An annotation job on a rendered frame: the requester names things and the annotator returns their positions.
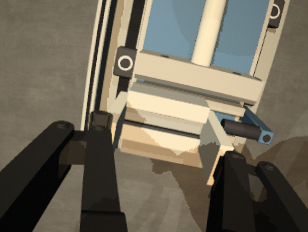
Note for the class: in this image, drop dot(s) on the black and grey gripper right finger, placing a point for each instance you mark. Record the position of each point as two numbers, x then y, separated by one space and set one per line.
276 206

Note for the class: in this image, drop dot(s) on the beige slotted block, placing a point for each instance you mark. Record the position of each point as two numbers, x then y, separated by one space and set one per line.
164 117

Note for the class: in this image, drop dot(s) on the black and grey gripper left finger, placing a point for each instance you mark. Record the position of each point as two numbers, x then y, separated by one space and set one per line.
29 182

